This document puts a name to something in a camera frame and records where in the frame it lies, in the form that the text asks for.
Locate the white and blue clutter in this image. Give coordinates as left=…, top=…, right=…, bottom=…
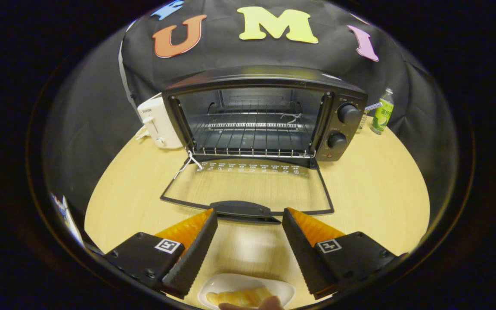
left=52, top=194, right=84, bottom=246

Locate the black toaster oven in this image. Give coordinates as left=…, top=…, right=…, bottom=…
left=160, top=65, right=368, bottom=224

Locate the green drink bottle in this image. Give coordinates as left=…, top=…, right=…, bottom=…
left=370, top=88, right=394, bottom=135

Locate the white plate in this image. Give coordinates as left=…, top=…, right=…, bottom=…
left=197, top=273, right=296, bottom=310

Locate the black backdrop cloth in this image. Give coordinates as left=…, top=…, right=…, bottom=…
left=43, top=0, right=459, bottom=224

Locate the white pop-up toaster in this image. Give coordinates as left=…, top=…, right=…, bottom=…
left=137, top=96, right=184, bottom=149

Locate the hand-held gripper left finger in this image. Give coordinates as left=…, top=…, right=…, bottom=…
left=104, top=208, right=218, bottom=300

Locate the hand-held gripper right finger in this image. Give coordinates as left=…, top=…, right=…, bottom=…
left=282, top=207, right=406, bottom=301

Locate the spiral bread roll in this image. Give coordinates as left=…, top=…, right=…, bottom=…
left=206, top=287, right=274, bottom=308

